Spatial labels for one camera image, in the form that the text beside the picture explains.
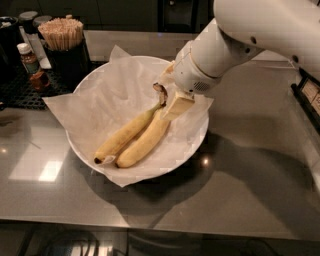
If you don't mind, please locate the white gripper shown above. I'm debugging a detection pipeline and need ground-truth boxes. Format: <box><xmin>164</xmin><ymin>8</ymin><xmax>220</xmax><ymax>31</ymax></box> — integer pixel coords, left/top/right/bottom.
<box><xmin>157</xmin><ymin>41</ymin><xmax>221</xmax><ymax>121</ymax></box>

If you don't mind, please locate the yellow banana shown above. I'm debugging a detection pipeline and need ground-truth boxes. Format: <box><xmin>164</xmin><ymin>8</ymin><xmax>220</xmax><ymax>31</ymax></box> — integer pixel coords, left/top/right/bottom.
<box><xmin>93</xmin><ymin>101</ymin><xmax>163</xmax><ymax>165</ymax></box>
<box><xmin>115</xmin><ymin>83</ymin><xmax>170</xmax><ymax>168</ymax></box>

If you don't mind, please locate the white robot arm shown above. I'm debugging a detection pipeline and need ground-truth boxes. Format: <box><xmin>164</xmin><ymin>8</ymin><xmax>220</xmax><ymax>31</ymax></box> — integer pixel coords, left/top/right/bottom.
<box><xmin>159</xmin><ymin>0</ymin><xmax>320</xmax><ymax>120</ymax></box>

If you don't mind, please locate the white bowl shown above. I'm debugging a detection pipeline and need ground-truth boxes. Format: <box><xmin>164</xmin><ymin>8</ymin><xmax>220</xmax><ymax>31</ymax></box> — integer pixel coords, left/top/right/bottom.
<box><xmin>65</xmin><ymin>55</ymin><xmax>211</xmax><ymax>180</ymax></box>

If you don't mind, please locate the white paper liner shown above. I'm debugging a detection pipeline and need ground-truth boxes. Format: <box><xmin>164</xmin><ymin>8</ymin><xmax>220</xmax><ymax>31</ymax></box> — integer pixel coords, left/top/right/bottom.
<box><xmin>42</xmin><ymin>45</ymin><xmax>214</xmax><ymax>188</ymax></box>

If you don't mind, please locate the clear acrylic sign stand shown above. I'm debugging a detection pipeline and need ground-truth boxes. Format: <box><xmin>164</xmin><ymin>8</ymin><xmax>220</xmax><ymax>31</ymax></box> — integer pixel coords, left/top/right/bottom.
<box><xmin>251</xmin><ymin>51</ymin><xmax>294</xmax><ymax>68</ymax></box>

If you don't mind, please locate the black chopstick holder cup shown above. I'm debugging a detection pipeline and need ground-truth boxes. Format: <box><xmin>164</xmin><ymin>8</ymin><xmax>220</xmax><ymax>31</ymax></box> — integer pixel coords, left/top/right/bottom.
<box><xmin>45</xmin><ymin>39</ymin><xmax>91</xmax><ymax>91</ymax></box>

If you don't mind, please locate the bundle of wooden chopsticks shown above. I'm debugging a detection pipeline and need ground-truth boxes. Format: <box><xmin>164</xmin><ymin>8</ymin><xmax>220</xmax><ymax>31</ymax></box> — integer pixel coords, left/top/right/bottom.
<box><xmin>38</xmin><ymin>18</ymin><xmax>83</xmax><ymax>51</ymax></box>

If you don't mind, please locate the small red-brown jar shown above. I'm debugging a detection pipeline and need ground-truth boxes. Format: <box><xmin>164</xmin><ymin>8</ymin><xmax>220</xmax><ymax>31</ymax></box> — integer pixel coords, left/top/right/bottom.
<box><xmin>30</xmin><ymin>71</ymin><xmax>50</xmax><ymax>92</ymax></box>

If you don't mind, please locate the small brown sauce bottle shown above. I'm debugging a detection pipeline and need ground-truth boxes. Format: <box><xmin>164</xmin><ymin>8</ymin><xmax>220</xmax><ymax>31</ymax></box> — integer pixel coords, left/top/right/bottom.
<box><xmin>17</xmin><ymin>43</ymin><xmax>41</xmax><ymax>74</ymax></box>

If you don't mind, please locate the black grid mat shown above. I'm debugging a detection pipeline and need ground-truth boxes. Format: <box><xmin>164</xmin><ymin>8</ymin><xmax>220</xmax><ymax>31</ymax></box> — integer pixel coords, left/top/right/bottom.
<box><xmin>0</xmin><ymin>60</ymin><xmax>108</xmax><ymax>111</ymax></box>

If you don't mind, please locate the dark jar with lid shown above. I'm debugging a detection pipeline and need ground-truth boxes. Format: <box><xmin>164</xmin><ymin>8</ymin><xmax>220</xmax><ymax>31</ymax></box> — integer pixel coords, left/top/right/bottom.
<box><xmin>18</xmin><ymin>11</ymin><xmax>38</xmax><ymax>34</ymax></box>

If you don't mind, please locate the black container far left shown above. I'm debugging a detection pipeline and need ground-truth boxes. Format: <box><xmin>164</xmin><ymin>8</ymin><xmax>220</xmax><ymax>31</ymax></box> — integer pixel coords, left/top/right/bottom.
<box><xmin>0</xmin><ymin>16</ymin><xmax>23</xmax><ymax>65</ymax></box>

